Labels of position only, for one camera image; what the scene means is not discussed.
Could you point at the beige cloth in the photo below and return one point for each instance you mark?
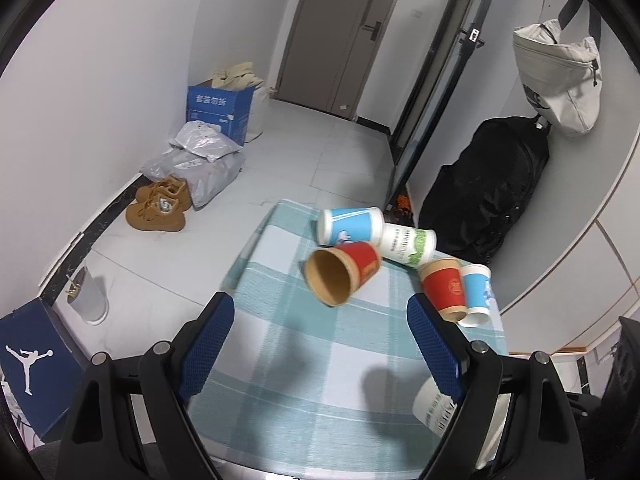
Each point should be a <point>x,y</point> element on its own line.
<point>235,76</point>

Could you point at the grey plastic mailer bag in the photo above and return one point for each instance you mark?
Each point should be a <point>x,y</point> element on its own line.
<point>210,175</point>
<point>205,141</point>

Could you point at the green and white paper cup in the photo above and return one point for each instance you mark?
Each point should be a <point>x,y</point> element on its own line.
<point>434,410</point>
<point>407,245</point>

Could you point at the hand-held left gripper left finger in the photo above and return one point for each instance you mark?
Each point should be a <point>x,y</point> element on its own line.
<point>210,340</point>

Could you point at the black backpack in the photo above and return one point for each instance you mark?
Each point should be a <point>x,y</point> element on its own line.
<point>485,185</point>

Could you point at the blue cardboard box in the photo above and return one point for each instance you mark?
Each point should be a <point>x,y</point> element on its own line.
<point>220,110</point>

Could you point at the white sack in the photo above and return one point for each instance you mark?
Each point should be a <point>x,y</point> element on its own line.
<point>257,115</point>

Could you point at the white bucket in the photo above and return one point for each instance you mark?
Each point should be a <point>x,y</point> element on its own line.
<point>90,297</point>

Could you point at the grey-brown door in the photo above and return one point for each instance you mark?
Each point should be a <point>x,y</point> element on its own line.
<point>340,35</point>

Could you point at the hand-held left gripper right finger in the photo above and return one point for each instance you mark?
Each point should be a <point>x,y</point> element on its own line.
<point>434,342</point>

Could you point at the red paper cup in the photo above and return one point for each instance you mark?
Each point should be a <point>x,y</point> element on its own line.
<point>444,287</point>
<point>361,261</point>

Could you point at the light grey shoulder bag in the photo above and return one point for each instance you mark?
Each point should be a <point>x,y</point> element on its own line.
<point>560,75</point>

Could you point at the blue shoebox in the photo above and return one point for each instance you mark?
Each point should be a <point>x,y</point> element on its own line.
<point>30,350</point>

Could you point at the brown shoe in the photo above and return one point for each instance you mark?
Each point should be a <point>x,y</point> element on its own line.
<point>167,191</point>
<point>155,215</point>

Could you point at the blue and white paper cup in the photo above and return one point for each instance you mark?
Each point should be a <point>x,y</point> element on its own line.
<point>350,223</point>
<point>475,292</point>

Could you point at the teal plaid tablecloth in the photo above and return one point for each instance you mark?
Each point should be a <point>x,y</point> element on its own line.
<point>310,360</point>

